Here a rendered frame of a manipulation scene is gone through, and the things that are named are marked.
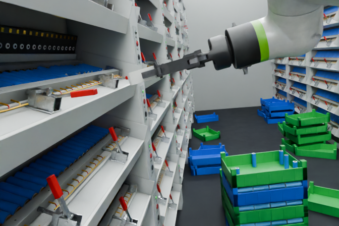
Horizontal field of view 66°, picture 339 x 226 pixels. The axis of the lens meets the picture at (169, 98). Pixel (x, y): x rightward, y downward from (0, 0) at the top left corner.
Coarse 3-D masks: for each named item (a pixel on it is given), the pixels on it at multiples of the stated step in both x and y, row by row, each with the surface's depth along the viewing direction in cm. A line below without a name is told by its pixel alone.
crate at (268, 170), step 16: (224, 160) 121; (240, 160) 123; (256, 160) 124; (272, 160) 124; (304, 160) 104; (240, 176) 104; (256, 176) 104; (272, 176) 104; (288, 176) 104; (304, 176) 104
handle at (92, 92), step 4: (96, 88) 37; (48, 92) 37; (72, 92) 36; (76, 92) 36; (80, 92) 36; (84, 92) 36; (88, 92) 36; (92, 92) 36; (96, 92) 37; (52, 96) 37; (56, 96) 37; (60, 96) 37; (64, 96) 37; (68, 96) 37; (72, 96) 36; (76, 96) 36; (80, 96) 36
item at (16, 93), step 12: (96, 72) 65; (108, 72) 70; (24, 84) 39; (36, 84) 41; (48, 84) 43; (60, 84) 47; (72, 84) 51; (84, 84) 55; (96, 84) 59; (0, 96) 33; (12, 96) 35; (24, 96) 37; (12, 108) 33
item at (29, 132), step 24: (120, 72) 79; (96, 96) 52; (120, 96) 66; (0, 120) 31; (24, 120) 32; (48, 120) 35; (72, 120) 42; (0, 144) 26; (24, 144) 31; (48, 144) 36; (0, 168) 27
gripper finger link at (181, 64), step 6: (180, 60) 56; (186, 60) 55; (156, 66) 58; (162, 66) 57; (168, 66) 57; (174, 66) 56; (180, 66) 56; (186, 66) 56; (192, 66) 55; (162, 72) 57; (168, 72) 57
